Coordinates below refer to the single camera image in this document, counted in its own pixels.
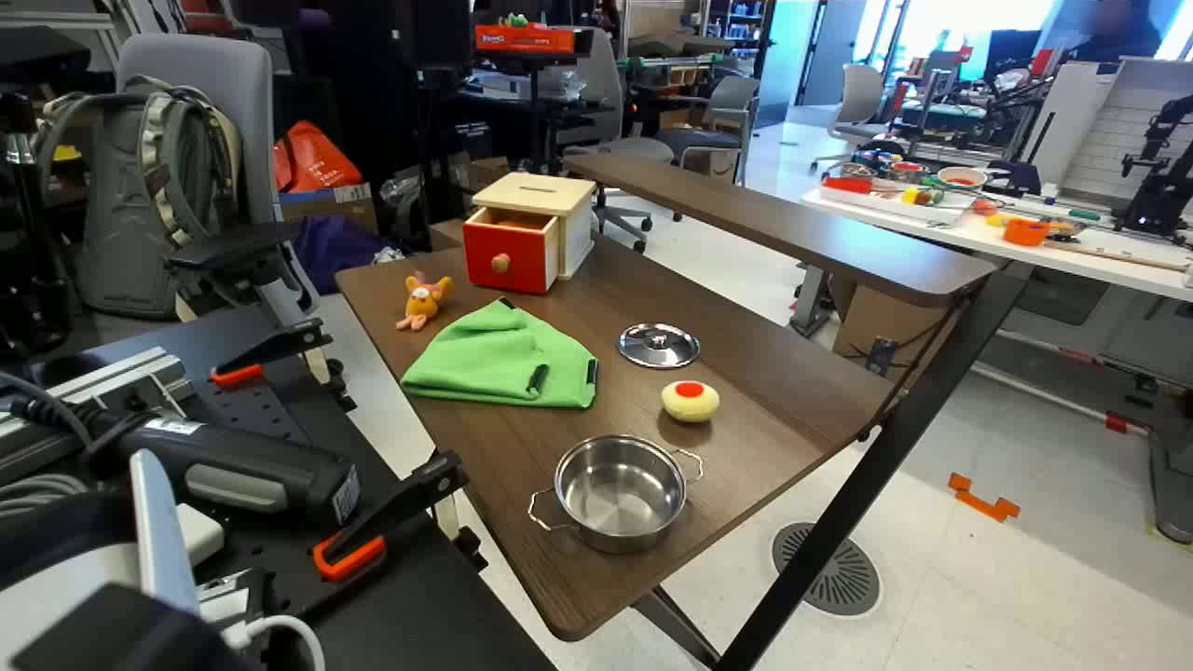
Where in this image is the grey backpack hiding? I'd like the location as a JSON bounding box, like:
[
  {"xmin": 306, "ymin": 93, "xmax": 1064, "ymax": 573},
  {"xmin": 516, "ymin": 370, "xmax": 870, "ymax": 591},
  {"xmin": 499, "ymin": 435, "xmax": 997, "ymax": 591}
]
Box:
[{"xmin": 36, "ymin": 76, "xmax": 238, "ymax": 321}]

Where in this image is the yellow fluffy ball red spot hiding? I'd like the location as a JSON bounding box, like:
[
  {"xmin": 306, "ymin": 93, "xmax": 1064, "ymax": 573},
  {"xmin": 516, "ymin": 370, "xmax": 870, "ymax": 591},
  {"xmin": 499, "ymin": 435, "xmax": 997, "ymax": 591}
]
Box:
[{"xmin": 661, "ymin": 381, "xmax": 720, "ymax": 424}]

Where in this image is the steel pot lid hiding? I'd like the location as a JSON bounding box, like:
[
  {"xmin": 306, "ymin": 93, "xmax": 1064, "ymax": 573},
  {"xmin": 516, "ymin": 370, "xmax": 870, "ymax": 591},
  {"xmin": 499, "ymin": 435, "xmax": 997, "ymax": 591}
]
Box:
[{"xmin": 615, "ymin": 321, "xmax": 702, "ymax": 370}]

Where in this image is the black clamp orange handle front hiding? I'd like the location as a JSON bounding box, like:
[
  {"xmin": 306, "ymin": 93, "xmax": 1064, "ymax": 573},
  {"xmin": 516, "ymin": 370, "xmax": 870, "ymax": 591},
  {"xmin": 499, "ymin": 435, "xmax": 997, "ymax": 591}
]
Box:
[{"xmin": 308, "ymin": 452, "xmax": 467, "ymax": 583}]

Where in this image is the round floor drain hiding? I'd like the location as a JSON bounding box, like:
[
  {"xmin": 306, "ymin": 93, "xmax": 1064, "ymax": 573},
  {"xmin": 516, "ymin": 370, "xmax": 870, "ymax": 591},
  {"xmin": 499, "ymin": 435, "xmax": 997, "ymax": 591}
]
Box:
[{"xmin": 772, "ymin": 523, "xmax": 879, "ymax": 616}]

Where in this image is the orange plush bunny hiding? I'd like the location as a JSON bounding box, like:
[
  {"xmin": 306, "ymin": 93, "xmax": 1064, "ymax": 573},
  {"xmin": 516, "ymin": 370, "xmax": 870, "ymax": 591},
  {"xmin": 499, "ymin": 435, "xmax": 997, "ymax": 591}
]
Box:
[{"xmin": 395, "ymin": 272, "xmax": 455, "ymax": 332}]

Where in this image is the black clamp orange handle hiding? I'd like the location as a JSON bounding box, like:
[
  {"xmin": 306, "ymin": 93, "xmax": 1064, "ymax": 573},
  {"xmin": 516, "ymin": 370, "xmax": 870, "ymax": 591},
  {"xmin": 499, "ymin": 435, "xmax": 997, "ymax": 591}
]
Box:
[
  {"xmin": 209, "ymin": 321, "xmax": 328, "ymax": 391},
  {"xmin": 308, "ymin": 452, "xmax": 467, "ymax": 583}
]

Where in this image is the green cloth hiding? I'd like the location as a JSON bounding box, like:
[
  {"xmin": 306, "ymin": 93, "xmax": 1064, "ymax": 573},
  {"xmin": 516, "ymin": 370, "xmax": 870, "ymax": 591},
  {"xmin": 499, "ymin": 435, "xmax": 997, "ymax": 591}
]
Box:
[{"xmin": 400, "ymin": 297, "xmax": 599, "ymax": 411}]

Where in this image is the red and wood drawer box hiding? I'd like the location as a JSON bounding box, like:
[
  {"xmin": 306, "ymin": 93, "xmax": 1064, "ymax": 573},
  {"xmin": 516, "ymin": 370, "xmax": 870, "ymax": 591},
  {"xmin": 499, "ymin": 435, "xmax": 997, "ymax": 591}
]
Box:
[{"xmin": 463, "ymin": 173, "xmax": 599, "ymax": 294}]

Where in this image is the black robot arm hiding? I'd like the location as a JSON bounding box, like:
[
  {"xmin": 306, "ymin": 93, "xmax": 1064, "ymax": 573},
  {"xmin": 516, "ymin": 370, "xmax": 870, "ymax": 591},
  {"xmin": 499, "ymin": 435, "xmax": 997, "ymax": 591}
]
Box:
[{"xmin": 3, "ymin": 376, "xmax": 361, "ymax": 540}]

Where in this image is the white table with clutter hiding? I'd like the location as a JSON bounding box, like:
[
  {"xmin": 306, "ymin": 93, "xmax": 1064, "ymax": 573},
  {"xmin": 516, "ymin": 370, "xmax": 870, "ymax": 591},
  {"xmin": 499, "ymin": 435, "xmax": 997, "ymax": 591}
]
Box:
[{"xmin": 803, "ymin": 183, "xmax": 1193, "ymax": 302}]

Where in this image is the stainless steel pot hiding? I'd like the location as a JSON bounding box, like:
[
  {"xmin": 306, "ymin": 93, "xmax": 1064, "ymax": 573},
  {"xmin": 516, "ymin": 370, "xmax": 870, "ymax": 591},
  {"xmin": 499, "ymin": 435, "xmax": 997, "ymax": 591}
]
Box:
[{"xmin": 526, "ymin": 431, "xmax": 706, "ymax": 555}]

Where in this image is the black clamp orange handle rear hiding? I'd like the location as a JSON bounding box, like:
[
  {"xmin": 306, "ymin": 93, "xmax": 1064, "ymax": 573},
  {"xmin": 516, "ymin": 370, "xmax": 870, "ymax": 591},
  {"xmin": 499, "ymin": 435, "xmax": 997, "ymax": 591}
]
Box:
[{"xmin": 209, "ymin": 321, "xmax": 328, "ymax": 391}]

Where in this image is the orange bag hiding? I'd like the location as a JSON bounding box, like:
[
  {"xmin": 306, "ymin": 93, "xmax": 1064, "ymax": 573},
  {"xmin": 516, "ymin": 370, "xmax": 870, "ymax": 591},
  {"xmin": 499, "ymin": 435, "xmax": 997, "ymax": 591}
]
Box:
[{"xmin": 272, "ymin": 120, "xmax": 361, "ymax": 195}]

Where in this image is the grey office chair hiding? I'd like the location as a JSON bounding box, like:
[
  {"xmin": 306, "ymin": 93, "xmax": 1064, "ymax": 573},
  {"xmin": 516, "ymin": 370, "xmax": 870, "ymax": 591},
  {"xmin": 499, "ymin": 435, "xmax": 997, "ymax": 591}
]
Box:
[{"xmin": 121, "ymin": 32, "xmax": 316, "ymax": 326}]

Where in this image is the orange floor tape marker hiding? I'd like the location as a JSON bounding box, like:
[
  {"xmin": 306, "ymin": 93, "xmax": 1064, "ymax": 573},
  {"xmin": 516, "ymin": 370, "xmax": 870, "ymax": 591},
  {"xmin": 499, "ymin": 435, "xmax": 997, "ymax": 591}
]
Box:
[{"xmin": 946, "ymin": 475, "xmax": 1022, "ymax": 523}]

